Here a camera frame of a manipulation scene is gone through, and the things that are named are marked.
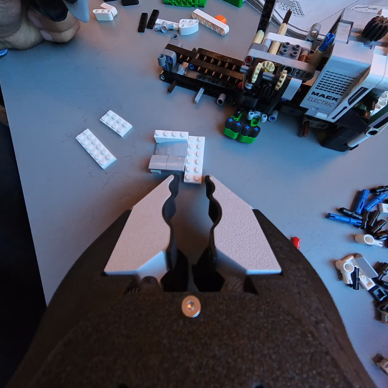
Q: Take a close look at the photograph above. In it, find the green black lego subassembly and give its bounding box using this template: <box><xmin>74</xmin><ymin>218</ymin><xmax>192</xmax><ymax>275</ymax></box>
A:
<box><xmin>224</xmin><ymin>111</ymin><xmax>262</xmax><ymax>143</ymax></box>

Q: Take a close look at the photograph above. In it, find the pile of small lego pins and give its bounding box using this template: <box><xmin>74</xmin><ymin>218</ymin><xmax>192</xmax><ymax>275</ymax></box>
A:
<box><xmin>326</xmin><ymin>185</ymin><xmax>388</xmax><ymax>325</ymax></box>

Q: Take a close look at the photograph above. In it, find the white long lego beam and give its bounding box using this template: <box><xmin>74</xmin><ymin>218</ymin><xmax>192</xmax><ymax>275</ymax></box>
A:
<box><xmin>192</xmin><ymin>8</ymin><xmax>230</xmax><ymax>36</ymax></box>

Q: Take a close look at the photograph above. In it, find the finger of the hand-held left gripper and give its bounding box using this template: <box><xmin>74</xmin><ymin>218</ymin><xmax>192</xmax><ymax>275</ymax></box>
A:
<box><xmin>69</xmin><ymin>0</ymin><xmax>90</xmax><ymax>23</ymax></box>

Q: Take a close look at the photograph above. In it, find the light grey lego connector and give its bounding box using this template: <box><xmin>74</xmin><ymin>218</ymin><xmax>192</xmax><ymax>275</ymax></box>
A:
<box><xmin>155</xmin><ymin>19</ymin><xmax>180</xmax><ymax>33</ymax></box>

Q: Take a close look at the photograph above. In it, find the long white lego plate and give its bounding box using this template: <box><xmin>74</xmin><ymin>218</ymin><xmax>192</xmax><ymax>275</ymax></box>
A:
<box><xmin>76</xmin><ymin>129</ymin><xmax>117</xmax><ymax>169</ymax></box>

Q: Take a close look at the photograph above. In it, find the short white lego plate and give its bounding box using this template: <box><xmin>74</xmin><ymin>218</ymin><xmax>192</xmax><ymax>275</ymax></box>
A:
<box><xmin>100</xmin><ymin>110</ymin><xmax>133</xmax><ymax>137</ymax></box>

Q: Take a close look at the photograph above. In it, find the green lego frame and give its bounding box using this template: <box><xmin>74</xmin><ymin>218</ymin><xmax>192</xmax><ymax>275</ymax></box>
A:
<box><xmin>163</xmin><ymin>0</ymin><xmax>208</xmax><ymax>8</ymax></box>

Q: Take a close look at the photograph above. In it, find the partly built lego truck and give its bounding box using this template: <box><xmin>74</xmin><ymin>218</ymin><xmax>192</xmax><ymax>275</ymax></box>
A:
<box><xmin>158</xmin><ymin>0</ymin><xmax>388</xmax><ymax>152</ymax></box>

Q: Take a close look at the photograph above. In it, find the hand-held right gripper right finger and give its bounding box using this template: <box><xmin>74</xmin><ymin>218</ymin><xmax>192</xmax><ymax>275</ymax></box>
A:
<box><xmin>205</xmin><ymin>175</ymin><xmax>282</xmax><ymax>275</ymax></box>

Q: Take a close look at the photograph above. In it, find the brown lego piece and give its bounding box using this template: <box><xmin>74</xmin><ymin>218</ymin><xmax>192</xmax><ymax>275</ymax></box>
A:
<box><xmin>373</xmin><ymin>353</ymin><xmax>388</xmax><ymax>374</ymax></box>

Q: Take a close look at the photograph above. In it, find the white blue lego assembly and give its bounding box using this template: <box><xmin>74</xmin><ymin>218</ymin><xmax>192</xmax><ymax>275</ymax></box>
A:
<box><xmin>154</xmin><ymin>130</ymin><xmax>206</xmax><ymax>184</ymax></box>

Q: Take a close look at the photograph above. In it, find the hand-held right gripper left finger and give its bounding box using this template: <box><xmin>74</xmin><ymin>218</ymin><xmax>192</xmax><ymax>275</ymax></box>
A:
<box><xmin>104</xmin><ymin>174</ymin><xmax>180</xmax><ymax>278</ymax></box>

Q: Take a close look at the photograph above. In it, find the white rounded lego liftarm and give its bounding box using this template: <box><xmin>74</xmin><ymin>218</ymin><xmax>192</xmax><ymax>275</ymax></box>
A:
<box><xmin>178</xmin><ymin>18</ymin><xmax>199</xmax><ymax>36</ymax></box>

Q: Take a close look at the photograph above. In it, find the person's left hand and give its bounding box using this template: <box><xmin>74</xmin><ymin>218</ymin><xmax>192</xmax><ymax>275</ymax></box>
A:
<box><xmin>0</xmin><ymin>7</ymin><xmax>81</xmax><ymax>50</ymax></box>

